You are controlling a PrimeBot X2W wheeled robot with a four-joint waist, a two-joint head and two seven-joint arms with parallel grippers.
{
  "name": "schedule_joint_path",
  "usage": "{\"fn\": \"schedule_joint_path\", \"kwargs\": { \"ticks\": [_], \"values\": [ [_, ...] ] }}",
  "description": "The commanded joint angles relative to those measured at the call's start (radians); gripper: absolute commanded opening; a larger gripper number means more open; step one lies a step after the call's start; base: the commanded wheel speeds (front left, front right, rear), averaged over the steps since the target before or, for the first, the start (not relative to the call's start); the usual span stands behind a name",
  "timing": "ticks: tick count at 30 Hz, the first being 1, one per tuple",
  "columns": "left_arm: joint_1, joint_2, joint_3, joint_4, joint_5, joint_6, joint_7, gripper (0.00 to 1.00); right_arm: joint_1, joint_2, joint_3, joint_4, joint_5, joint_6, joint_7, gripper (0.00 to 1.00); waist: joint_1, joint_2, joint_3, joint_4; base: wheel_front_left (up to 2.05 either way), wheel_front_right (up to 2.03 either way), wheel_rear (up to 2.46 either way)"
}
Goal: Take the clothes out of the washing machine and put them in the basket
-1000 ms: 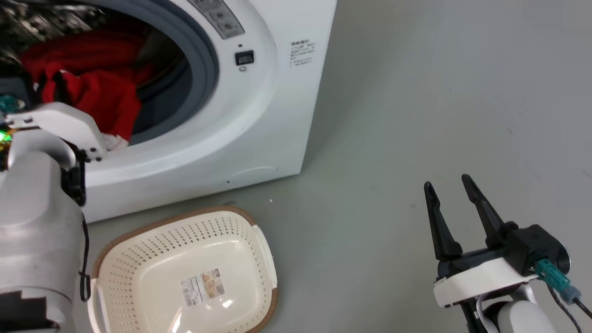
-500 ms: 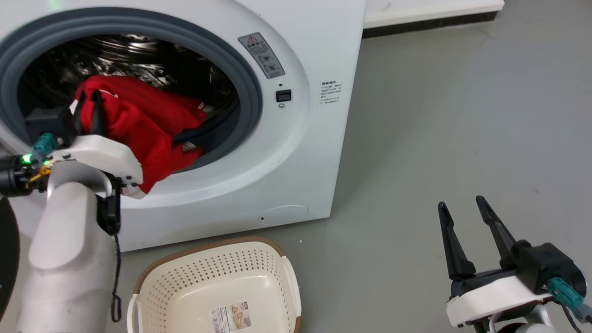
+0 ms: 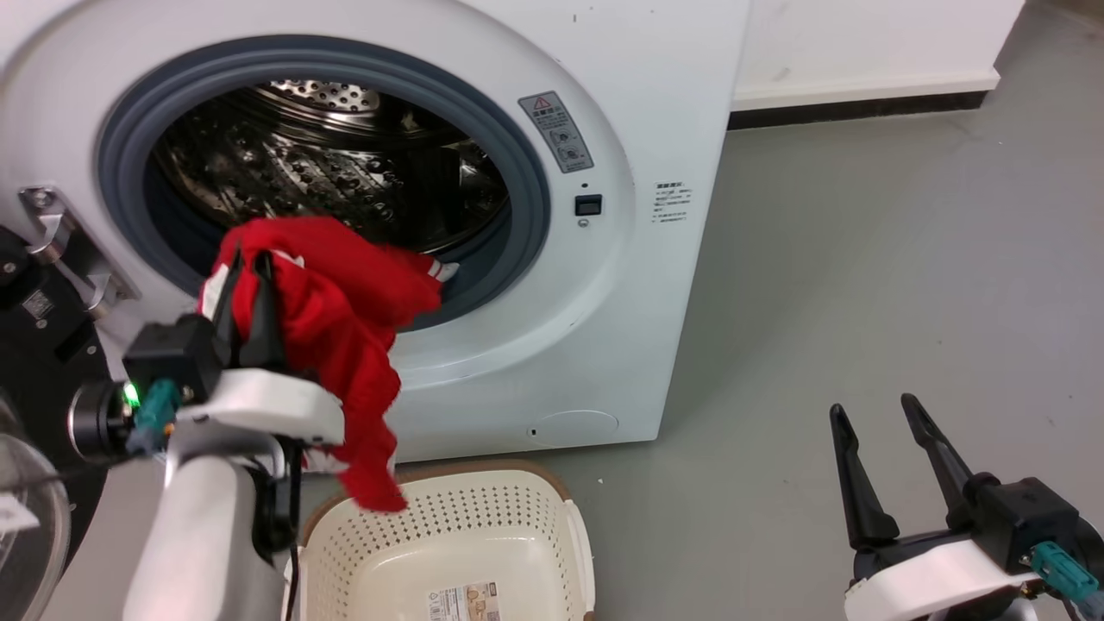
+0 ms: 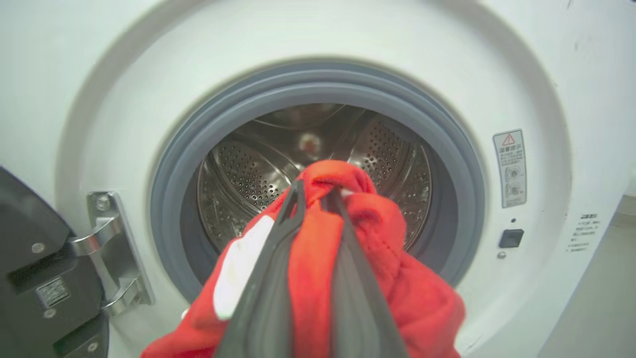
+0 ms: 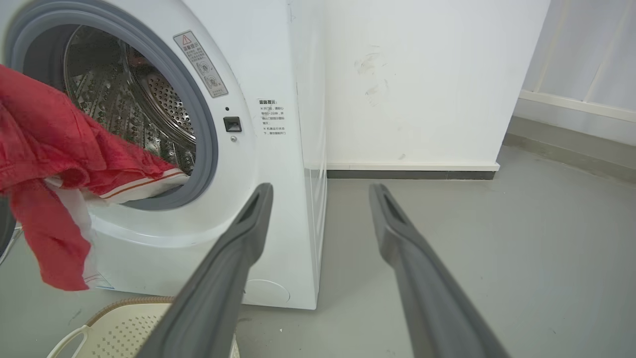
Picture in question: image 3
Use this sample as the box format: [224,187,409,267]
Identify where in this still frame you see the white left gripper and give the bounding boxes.
[172,250,347,448]

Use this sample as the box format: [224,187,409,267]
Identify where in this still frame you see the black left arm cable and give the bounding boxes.
[254,438,304,621]

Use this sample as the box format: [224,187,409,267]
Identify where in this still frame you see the cream perforated laundry basket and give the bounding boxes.
[289,461,597,621]

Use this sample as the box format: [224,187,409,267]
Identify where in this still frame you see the black glass washer door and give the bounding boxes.
[0,224,113,621]

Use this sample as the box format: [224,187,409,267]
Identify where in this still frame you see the teal right cable connector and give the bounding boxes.
[1030,541,1104,618]

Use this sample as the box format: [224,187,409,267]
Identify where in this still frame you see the small printed text label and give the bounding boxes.
[652,181,691,225]

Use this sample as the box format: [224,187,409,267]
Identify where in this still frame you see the chrome door hinge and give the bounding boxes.
[19,185,141,322]

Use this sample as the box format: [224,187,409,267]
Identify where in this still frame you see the teal left cable connector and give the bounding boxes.
[129,379,183,455]

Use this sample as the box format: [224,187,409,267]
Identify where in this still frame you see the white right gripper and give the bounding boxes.
[829,393,1043,621]

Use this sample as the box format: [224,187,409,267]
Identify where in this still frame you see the printed basket label sticker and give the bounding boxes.
[424,580,502,621]

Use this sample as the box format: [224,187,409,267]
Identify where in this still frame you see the grey rubber door gasket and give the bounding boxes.
[97,34,553,334]

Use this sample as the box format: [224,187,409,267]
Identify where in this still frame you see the red garment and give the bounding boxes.
[197,216,446,514]

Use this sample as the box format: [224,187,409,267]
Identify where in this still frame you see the white front-load washing machine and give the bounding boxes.
[0,0,751,621]

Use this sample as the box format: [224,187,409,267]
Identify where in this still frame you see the teal cable connector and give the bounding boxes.
[129,379,183,455]
[1030,541,1104,618]

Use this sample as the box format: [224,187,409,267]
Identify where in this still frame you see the perforated steel washer drum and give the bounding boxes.
[151,79,510,256]

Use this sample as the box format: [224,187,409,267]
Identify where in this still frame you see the grey warning sticker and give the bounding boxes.
[518,91,595,174]

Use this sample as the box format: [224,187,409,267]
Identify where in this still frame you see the black wall baseboard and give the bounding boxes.
[728,90,989,131]

